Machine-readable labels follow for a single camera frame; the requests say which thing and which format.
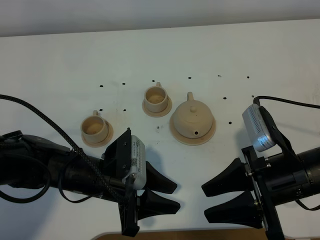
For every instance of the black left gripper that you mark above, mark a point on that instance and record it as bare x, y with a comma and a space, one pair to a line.
115, 183

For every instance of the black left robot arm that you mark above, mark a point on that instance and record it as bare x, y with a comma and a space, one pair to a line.
32, 162

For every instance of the beige saucer left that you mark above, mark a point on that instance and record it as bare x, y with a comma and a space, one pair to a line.
104, 141

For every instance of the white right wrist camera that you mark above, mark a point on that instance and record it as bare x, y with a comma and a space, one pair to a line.
256, 128

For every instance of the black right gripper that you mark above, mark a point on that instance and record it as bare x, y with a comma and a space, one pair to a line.
279, 180

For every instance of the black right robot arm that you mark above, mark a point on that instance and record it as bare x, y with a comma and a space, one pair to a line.
315, 170

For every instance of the beige ceramic teapot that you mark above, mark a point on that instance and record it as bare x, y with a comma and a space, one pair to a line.
192, 119

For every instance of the beige teacup left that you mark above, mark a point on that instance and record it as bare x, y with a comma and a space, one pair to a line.
94, 129

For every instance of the beige saucer middle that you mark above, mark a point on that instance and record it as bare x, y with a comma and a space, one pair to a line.
157, 114

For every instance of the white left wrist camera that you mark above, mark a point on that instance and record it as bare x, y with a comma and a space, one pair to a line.
138, 169

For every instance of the beige teacup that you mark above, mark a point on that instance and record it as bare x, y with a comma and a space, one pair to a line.
94, 129
155, 99

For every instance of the beige teapot saucer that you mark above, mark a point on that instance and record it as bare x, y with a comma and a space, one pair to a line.
192, 141

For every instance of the beige teacup middle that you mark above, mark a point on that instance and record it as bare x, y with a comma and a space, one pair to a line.
155, 99

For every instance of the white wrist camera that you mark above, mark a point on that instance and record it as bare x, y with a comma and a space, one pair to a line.
138, 169
256, 128

